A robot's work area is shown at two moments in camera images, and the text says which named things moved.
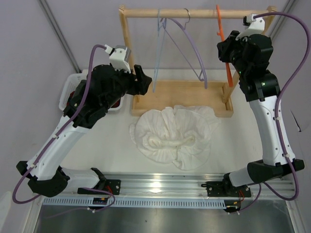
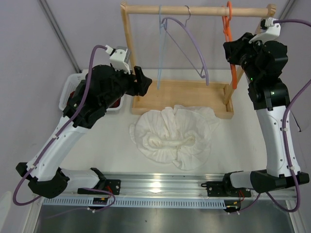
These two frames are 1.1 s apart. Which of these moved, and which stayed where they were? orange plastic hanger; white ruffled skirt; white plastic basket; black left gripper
Moved: orange plastic hanger
Stayed: black left gripper; white ruffled skirt; white plastic basket
